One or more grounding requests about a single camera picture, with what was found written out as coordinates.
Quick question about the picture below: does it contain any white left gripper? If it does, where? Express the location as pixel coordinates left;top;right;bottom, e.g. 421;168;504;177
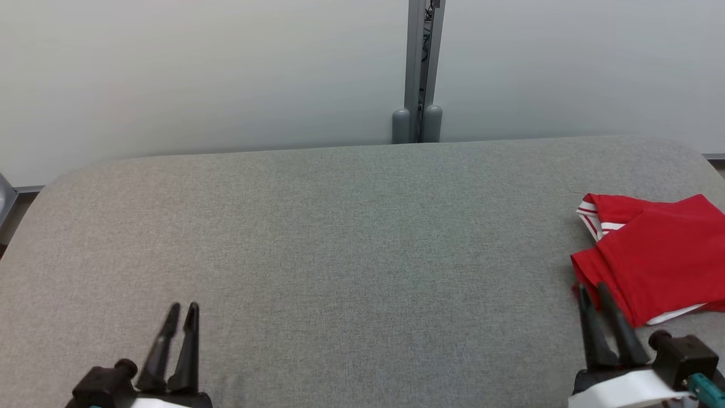
129;301;214;408

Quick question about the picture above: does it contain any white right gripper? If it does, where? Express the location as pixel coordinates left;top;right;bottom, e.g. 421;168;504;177
568;281;692;408

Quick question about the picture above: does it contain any red Bulls 23 jersey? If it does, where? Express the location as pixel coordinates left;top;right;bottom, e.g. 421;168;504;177
570;194;725;328

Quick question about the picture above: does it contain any white partition panel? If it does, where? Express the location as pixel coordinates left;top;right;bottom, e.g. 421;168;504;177
439;0;725;155

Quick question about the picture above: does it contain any teal right camera connector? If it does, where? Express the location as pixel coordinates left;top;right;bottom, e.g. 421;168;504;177
687;373;725;406

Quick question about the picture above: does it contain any grey metal partition post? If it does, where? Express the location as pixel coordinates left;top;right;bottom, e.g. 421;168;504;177
391;0;447;145

